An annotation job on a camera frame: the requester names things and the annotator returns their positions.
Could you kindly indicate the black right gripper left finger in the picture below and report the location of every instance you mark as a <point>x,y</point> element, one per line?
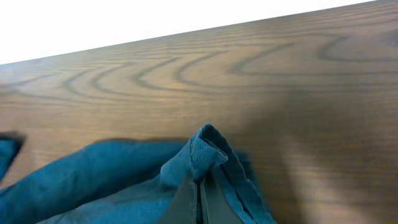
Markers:
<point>184,206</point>

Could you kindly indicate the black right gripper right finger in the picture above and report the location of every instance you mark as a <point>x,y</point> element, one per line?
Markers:
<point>215,207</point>

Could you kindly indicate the dark blue shorts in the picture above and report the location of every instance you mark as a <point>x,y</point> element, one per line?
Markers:
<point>121,181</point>

